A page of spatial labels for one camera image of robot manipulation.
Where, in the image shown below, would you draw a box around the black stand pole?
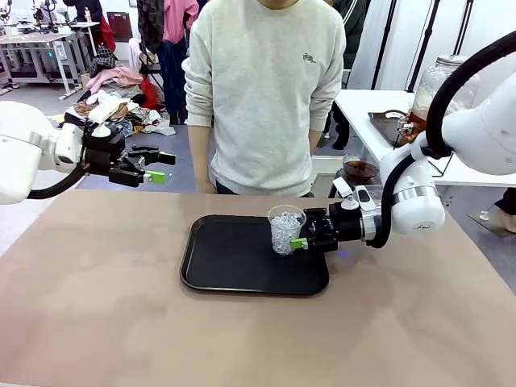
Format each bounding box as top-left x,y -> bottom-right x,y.
370,0 -> 398,90
406,0 -> 441,93
453,0 -> 475,57

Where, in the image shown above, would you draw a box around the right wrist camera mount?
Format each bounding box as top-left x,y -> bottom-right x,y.
332,177 -> 382,213

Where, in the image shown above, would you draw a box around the person's dark blue jeans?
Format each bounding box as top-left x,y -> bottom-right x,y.
215,179 -> 315,198

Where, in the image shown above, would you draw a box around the dark red board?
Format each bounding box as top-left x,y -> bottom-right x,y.
106,11 -> 130,44

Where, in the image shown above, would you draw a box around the white workshop desk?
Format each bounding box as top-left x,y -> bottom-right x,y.
0,22 -> 102,101

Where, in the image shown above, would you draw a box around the mixed clothes pile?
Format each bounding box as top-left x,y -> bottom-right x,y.
64,89 -> 177,138

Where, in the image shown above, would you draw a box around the person's right forearm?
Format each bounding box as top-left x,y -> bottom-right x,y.
187,123 -> 218,195

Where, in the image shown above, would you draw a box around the person's left forearm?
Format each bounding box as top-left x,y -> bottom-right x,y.
308,129 -> 324,156

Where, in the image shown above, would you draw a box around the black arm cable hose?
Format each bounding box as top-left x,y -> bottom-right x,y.
27,160 -> 89,201
366,30 -> 516,249

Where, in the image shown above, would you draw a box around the clear plastic cup with ice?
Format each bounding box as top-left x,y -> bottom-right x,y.
268,204 -> 307,257

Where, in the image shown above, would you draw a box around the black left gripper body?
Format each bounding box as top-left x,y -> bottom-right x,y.
82,132 -> 144,173

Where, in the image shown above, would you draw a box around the dark patterned garment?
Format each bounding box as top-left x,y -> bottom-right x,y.
136,0 -> 166,56

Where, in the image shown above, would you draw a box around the red cloth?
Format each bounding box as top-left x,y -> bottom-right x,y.
139,76 -> 162,112

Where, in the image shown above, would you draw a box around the figure in pink top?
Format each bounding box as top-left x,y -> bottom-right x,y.
156,0 -> 202,126

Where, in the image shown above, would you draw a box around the person in dark green jacket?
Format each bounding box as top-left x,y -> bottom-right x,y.
320,0 -> 370,151

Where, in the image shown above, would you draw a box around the plaid cloth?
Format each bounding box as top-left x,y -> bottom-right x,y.
90,44 -> 118,77

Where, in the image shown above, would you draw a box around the glass drink dispenser with tea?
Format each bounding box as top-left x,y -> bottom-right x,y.
406,54 -> 483,144

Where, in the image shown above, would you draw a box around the person in grey sweatshirt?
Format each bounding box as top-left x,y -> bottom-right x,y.
183,0 -> 347,198

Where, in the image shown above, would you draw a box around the glass server with brown tea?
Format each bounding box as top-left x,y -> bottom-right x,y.
342,154 -> 381,182

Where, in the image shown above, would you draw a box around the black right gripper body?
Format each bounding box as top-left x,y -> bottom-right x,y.
306,204 -> 364,253

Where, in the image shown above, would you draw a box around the pink clothes pile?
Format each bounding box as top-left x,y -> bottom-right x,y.
85,66 -> 145,96

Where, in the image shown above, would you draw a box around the white side table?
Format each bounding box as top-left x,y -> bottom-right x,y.
334,89 -> 516,189

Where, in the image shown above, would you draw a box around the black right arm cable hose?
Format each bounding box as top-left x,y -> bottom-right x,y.
366,30 -> 516,249

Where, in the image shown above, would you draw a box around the person in black clothes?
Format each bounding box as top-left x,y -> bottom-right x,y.
62,0 -> 106,25

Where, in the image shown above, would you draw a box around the black plastic serving tray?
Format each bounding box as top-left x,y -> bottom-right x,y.
180,214 -> 331,296

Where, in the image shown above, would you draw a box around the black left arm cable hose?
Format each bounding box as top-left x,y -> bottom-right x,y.
27,160 -> 89,201

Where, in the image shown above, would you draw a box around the person's leg with beige shoe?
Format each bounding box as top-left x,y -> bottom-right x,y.
481,187 -> 516,235

